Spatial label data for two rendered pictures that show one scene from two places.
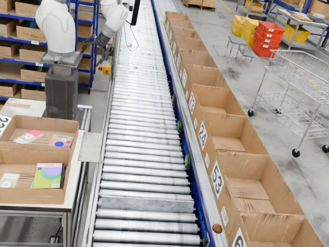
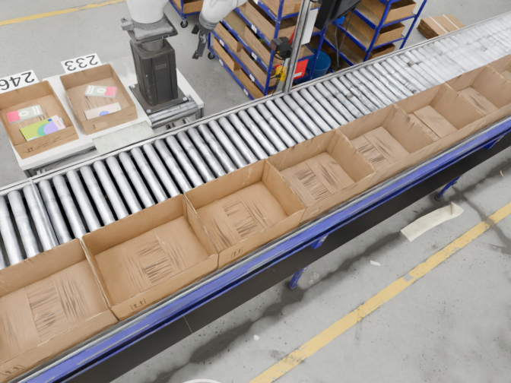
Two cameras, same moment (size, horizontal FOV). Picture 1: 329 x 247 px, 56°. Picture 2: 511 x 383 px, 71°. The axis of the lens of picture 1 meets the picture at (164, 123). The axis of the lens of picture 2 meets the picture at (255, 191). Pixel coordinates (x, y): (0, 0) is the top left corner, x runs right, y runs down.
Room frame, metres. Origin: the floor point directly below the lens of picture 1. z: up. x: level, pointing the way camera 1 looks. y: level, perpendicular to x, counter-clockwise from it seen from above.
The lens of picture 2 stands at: (1.52, -0.99, 2.25)
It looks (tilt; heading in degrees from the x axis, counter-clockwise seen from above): 56 degrees down; 59
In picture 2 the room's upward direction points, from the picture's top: 12 degrees clockwise
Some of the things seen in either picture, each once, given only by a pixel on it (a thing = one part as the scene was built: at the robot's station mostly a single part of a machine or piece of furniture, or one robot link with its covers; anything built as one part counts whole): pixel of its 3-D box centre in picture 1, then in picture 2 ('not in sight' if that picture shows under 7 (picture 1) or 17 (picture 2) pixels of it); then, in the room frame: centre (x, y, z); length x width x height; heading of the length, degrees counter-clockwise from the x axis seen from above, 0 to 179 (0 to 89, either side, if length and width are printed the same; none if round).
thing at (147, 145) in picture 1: (144, 146); (166, 179); (1.65, 0.10, 0.72); 0.52 x 0.05 x 0.05; 100
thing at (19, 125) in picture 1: (41, 137); (98, 97); (1.43, 0.69, 0.80); 0.38 x 0.28 x 0.10; 101
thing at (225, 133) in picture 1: (229, 143); (153, 254); (1.50, -0.39, 0.97); 0.39 x 0.29 x 0.17; 10
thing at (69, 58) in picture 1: (60, 54); (144, 20); (1.74, 0.69, 1.21); 0.22 x 0.18 x 0.06; 8
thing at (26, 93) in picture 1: (46, 89); (268, 62); (2.75, 1.25, 0.39); 0.40 x 0.30 x 0.10; 101
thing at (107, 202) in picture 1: (148, 205); (47, 221); (1.11, 0.00, 0.76); 0.46 x 0.01 x 0.09; 100
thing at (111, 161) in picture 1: (145, 165); (128, 194); (1.46, 0.07, 0.72); 0.52 x 0.05 x 0.05; 100
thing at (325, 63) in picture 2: not in sight; (310, 72); (3.25, 1.32, 0.15); 0.31 x 0.31 x 0.29
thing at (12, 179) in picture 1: (6, 185); (25, 114); (1.06, 0.69, 0.76); 0.16 x 0.07 x 0.02; 9
